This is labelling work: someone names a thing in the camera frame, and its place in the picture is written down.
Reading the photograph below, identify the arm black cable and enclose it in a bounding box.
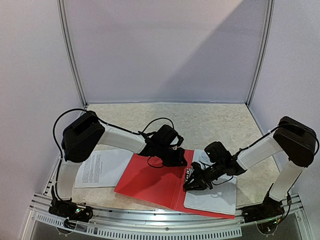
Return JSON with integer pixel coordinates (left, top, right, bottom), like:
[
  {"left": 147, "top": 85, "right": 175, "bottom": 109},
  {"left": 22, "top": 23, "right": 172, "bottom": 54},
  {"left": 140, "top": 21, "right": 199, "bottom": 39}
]
[
  {"left": 51, "top": 107, "right": 176, "bottom": 201},
  {"left": 199, "top": 124, "right": 320, "bottom": 187}
]

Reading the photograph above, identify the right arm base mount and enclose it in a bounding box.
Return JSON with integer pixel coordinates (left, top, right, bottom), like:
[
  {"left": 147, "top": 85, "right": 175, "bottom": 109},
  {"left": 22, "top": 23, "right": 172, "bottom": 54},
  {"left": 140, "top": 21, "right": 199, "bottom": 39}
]
[{"left": 240, "top": 196, "right": 285, "bottom": 223}]

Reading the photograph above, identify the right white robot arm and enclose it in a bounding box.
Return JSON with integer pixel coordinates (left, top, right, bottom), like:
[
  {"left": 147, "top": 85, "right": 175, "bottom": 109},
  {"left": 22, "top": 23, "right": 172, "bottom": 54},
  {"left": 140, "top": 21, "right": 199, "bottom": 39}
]
[{"left": 183, "top": 116, "right": 320, "bottom": 218}]

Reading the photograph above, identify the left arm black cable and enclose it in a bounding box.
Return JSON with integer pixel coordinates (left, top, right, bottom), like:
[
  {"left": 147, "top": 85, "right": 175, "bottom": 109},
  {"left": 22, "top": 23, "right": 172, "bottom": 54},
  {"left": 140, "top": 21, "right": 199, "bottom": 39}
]
[{"left": 51, "top": 107, "right": 176, "bottom": 201}]

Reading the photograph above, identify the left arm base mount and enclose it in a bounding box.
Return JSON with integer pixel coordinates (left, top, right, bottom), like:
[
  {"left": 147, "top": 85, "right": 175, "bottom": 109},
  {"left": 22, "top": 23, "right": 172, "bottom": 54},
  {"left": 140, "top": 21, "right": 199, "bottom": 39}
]
[{"left": 48, "top": 198, "right": 93, "bottom": 223}]

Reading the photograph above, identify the aluminium front rail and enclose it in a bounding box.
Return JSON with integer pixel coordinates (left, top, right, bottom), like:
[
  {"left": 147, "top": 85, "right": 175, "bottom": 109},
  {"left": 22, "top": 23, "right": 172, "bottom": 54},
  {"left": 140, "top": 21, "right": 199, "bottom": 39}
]
[{"left": 21, "top": 193, "right": 313, "bottom": 240}]

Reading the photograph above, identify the printed paper sheet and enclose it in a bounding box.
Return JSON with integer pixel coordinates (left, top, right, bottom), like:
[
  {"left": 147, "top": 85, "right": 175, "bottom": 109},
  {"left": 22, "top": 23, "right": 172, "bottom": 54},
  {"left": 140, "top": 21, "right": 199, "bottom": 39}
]
[
  {"left": 183, "top": 148, "right": 238, "bottom": 216},
  {"left": 74, "top": 149, "right": 133, "bottom": 189}
]

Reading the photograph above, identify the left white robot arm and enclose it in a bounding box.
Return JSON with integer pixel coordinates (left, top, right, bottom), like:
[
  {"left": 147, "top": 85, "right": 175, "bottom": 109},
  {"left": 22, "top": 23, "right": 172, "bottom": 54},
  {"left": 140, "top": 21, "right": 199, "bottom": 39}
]
[{"left": 51, "top": 110, "right": 187, "bottom": 217}]

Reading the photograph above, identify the red file folder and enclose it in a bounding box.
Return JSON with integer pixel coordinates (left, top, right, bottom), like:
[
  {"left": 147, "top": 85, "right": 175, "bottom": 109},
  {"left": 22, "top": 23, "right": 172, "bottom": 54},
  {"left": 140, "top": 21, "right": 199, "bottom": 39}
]
[{"left": 114, "top": 154, "right": 235, "bottom": 219}]

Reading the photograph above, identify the chrome spine lever clip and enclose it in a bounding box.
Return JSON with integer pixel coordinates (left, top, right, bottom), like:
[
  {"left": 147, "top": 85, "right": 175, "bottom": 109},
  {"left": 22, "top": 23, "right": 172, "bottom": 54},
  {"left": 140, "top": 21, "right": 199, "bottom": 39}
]
[{"left": 184, "top": 168, "right": 194, "bottom": 182}]

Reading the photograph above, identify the aluminium corner post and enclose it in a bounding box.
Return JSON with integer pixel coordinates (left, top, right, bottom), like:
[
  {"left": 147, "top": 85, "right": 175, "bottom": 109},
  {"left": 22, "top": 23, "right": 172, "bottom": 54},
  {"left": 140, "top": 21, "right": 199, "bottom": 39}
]
[
  {"left": 245, "top": 0, "right": 275, "bottom": 108},
  {"left": 57, "top": 0, "right": 88, "bottom": 107}
]

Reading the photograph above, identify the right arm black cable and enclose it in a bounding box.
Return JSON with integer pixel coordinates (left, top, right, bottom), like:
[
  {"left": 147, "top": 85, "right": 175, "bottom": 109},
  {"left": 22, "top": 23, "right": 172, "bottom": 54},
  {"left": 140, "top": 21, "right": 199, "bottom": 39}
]
[{"left": 199, "top": 124, "right": 320, "bottom": 187}]

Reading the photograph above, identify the left aluminium corner post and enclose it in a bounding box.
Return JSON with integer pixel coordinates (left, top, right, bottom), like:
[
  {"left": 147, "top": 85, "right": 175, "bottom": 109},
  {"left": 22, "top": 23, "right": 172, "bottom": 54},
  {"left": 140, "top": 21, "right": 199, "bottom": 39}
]
[{"left": 57, "top": 0, "right": 88, "bottom": 107}]

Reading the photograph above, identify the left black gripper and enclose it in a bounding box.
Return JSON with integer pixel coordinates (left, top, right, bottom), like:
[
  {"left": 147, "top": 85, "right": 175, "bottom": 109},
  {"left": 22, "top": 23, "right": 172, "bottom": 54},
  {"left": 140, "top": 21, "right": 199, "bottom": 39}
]
[{"left": 156, "top": 144, "right": 186, "bottom": 168}]

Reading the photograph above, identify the right aluminium corner post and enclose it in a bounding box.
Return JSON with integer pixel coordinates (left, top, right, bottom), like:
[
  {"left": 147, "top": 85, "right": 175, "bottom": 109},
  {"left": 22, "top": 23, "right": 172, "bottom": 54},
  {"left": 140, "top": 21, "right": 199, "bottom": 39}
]
[{"left": 245, "top": 0, "right": 275, "bottom": 108}]

